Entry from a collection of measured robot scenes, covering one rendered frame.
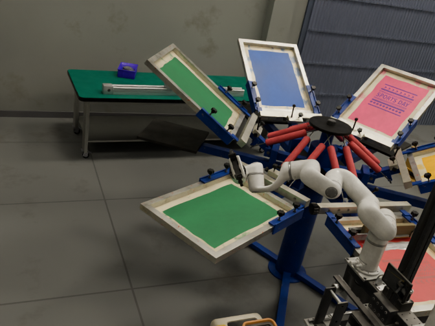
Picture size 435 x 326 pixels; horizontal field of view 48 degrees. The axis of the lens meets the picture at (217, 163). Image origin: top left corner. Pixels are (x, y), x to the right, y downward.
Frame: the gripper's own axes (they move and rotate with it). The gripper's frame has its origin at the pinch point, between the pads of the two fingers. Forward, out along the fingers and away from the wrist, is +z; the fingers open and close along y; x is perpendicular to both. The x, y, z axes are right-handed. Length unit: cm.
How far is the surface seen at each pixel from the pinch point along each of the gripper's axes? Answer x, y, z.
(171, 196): 42, -11, -79
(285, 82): -61, -104, -208
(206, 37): -8, -248, -359
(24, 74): 202, -240, -292
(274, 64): -57, -124, -210
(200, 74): 7, -111, -151
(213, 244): 24, 24, -59
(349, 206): -58, 22, -109
